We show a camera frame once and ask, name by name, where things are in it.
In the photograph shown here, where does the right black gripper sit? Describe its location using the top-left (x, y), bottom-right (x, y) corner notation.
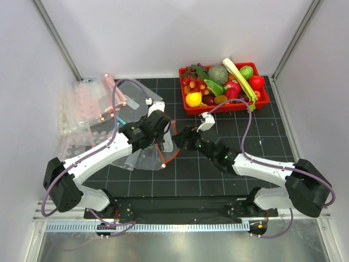
top-left (172, 124), bottom-right (216, 162)

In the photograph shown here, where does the orange-zipper clear zip bag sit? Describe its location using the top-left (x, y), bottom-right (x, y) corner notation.
top-left (118, 121), bottom-right (179, 171)

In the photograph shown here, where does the brown toy kiwi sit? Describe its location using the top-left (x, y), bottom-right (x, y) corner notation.
top-left (214, 95), bottom-right (227, 105)

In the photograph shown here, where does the yellow toy bell pepper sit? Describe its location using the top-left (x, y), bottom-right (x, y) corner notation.
top-left (185, 92), bottom-right (202, 108)

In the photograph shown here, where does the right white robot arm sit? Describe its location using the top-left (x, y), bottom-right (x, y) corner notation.
top-left (172, 126), bottom-right (332, 218)

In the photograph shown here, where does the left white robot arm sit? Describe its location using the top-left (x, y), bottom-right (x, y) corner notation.
top-left (43, 110), bottom-right (171, 218)

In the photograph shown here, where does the blue-zipper clear zip bag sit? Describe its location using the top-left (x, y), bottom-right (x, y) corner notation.
top-left (111, 114), bottom-right (126, 131)

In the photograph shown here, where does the red plastic food tray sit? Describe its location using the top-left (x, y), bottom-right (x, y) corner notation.
top-left (179, 62), bottom-right (270, 115)

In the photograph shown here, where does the pink-zipper zip bag stack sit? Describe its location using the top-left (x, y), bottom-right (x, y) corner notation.
top-left (57, 74), bottom-right (115, 160)

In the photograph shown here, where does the green toy pea pod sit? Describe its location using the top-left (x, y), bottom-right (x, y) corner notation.
top-left (204, 79), bottom-right (224, 96)

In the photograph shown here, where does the pink toy dragon fruit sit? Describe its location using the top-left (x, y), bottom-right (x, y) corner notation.
top-left (223, 80), bottom-right (242, 99)

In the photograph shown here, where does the toy celery stalk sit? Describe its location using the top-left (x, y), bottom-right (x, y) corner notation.
top-left (222, 58), bottom-right (257, 111)

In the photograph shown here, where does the toy cherry bunch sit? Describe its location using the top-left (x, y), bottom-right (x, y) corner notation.
top-left (183, 76), bottom-right (206, 95)

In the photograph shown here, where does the red toy strawberry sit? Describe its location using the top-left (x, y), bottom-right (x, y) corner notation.
top-left (254, 90), bottom-right (261, 101)

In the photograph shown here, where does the green toy melon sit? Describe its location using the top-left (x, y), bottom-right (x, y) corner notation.
top-left (208, 64), bottom-right (228, 85)

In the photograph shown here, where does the red toy tomato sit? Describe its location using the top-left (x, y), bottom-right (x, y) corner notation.
top-left (248, 75), bottom-right (265, 91)

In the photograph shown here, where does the green toy custard apple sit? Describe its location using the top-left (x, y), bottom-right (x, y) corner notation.
top-left (239, 65), bottom-right (254, 80)

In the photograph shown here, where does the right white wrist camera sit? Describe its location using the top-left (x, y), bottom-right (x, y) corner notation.
top-left (197, 112), bottom-right (215, 132)

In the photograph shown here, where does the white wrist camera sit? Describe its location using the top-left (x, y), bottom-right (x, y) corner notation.
top-left (197, 112), bottom-right (215, 132)
top-left (146, 98), bottom-right (165, 116)

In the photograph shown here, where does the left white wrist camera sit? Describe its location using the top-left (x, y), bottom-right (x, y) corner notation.
top-left (146, 98), bottom-right (165, 116)

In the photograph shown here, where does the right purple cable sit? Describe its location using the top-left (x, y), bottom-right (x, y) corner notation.
top-left (208, 98), bottom-right (336, 239)

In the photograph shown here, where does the purple cable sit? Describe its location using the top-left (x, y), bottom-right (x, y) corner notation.
top-left (208, 98), bottom-right (336, 239)
top-left (40, 79), bottom-right (153, 237)

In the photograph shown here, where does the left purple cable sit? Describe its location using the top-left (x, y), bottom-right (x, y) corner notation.
top-left (40, 79), bottom-right (153, 237)

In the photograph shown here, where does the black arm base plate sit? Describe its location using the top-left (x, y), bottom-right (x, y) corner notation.
top-left (83, 195), bottom-right (279, 221)

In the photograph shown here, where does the aluminium cable duct rail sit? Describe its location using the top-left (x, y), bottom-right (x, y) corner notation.
top-left (33, 198), bottom-right (326, 235)

